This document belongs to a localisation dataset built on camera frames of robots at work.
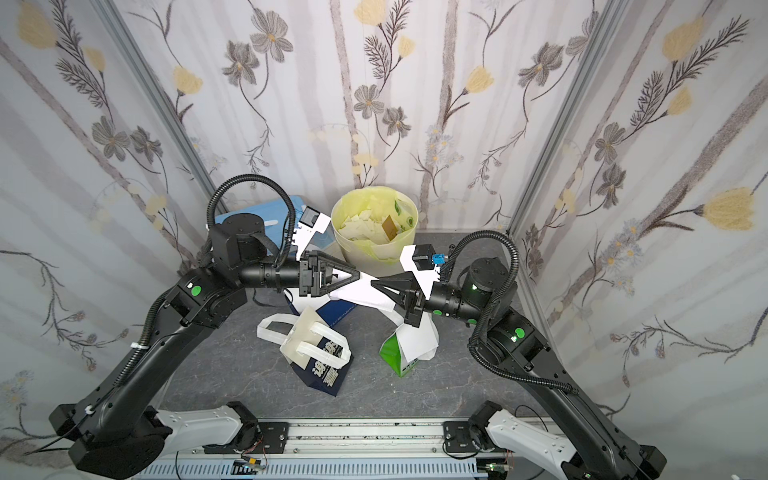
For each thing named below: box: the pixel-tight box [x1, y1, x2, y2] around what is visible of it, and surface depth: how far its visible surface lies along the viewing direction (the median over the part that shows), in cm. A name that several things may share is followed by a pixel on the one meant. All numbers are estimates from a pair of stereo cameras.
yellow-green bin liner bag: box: [331, 186, 419, 263], surface depth 95 cm
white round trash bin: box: [331, 186, 419, 278], surface depth 94 cm
